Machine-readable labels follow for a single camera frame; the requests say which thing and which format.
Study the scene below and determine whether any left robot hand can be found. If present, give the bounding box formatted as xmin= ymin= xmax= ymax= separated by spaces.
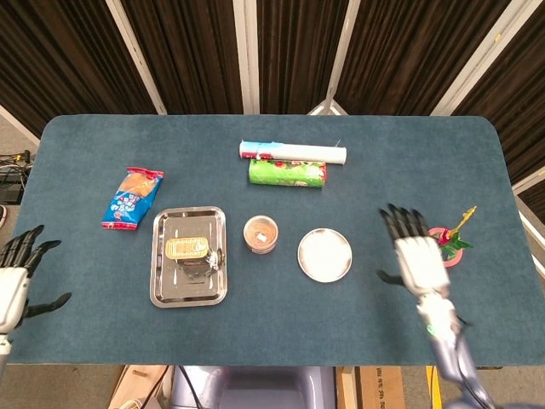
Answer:
xmin=0 ymin=224 xmax=72 ymax=337

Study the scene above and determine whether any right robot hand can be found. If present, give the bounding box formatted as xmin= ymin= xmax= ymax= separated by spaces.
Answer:
xmin=376 ymin=203 xmax=452 ymax=302

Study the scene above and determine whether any brown cup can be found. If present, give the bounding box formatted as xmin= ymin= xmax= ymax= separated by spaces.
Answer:
xmin=243 ymin=215 xmax=279 ymax=256

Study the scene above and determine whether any rectangular metal can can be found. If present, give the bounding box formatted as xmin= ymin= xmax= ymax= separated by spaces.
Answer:
xmin=163 ymin=236 xmax=224 ymax=274

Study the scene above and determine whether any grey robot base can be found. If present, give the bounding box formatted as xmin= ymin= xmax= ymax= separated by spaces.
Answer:
xmin=169 ymin=365 xmax=338 ymax=409

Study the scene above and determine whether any red tape roll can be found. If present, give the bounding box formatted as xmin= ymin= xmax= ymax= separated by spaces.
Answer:
xmin=427 ymin=227 xmax=465 ymax=268

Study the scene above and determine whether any round metal plate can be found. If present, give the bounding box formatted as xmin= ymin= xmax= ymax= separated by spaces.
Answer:
xmin=296 ymin=228 xmax=353 ymax=283

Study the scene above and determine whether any cardboard box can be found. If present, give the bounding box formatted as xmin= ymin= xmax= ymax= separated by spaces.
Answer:
xmin=336 ymin=366 xmax=406 ymax=409

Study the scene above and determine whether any wooden board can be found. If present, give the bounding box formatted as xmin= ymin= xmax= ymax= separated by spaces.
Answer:
xmin=108 ymin=365 xmax=172 ymax=409

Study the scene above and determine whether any blue snack bag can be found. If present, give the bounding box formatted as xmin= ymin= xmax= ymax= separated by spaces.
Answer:
xmin=100 ymin=166 xmax=165 ymax=232

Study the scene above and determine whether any rectangular steel tray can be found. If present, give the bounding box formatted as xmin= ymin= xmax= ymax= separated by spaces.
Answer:
xmin=149 ymin=205 xmax=228 ymax=308

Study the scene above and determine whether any green chips canister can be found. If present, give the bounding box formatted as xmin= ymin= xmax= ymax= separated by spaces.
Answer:
xmin=248 ymin=158 xmax=329 ymax=190

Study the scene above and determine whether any blue table cloth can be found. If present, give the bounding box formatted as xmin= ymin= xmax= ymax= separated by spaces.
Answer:
xmin=0 ymin=113 xmax=545 ymax=367

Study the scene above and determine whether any white wrap roll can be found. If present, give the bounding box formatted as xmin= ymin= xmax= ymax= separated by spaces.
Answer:
xmin=238 ymin=139 xmax=348 ymax=166

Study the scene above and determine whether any dark brown curtain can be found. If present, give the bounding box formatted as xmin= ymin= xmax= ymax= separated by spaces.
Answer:
xmin=0 ymin=0 xmax=545 ymax=214

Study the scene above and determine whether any cable bundle on floor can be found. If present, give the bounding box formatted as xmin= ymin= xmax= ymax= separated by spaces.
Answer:
xmin=0 ymin=148 xmax=34 ymax=206

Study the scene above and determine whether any black base cable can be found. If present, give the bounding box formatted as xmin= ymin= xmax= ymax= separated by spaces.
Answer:
xmin=175 ymin=365 xmax=206 ymax=409

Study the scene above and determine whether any white frame beam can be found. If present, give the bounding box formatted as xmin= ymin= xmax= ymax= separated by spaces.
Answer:
xmin=306 ymin=0 xmax=363 ymax=117
xmin=232 ymin=0 xmax=261 ymax=115
xmin=105 ymin=0 xmax=168 ymax=115
xmin=430 ymin=0 xmax=536 ymax=117

